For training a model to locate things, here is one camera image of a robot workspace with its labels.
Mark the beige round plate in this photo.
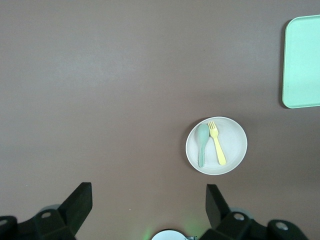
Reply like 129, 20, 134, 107
185, 116, 248, 176

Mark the pale green plastic spoon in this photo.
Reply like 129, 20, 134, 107
197, 124, 210, 168

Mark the yellow plastic fork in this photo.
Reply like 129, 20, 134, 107
207, 120, 227, 166

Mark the light green rectangular tray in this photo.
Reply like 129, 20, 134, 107
281, 14, 320, 109

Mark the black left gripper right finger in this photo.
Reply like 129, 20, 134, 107
199, 184, 309, 240

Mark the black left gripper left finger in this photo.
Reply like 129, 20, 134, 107
0, 182, 94, 240

